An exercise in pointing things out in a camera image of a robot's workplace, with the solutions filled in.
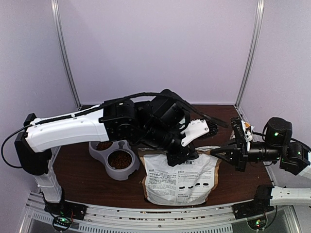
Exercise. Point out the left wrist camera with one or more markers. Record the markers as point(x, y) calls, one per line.
point(197, 128)

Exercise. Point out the patterned mug yellow inside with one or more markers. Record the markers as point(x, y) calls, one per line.
point(243, 129)

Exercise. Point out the left aluminium frame post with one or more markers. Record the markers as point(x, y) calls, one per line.
point(64, 55)

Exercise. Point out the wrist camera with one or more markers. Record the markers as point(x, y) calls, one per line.
point(197, 128)
point(241, 142)

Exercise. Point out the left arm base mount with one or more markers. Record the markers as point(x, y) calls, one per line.
point(67, 209)

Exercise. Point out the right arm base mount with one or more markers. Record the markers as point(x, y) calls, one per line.
point(251, 208)

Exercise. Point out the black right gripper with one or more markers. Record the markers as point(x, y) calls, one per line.
point(237, 158)

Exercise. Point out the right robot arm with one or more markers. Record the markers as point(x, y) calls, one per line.
point(277, 146)

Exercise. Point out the aluminium frame post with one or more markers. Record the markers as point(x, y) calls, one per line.
point(252, 50)
point(64, 55)

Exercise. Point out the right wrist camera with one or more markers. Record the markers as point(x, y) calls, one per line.
point(241, 142)

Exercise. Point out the grey double pet feeder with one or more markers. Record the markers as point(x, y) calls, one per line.
point(117, 157)

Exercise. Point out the dog food bag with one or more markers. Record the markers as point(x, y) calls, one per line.
point(188, 184)

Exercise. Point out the front aluminium rail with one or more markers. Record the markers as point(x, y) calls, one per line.
point(103, 219)

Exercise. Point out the steel bowl in feeder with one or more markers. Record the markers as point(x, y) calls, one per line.
point(120, 160)

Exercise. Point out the right aluminium frame post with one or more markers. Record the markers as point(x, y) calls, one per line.
point(252, 50)

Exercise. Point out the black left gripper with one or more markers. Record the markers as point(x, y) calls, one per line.
point(174, 159)

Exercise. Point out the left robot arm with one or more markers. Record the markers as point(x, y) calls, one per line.
point(162, 123)

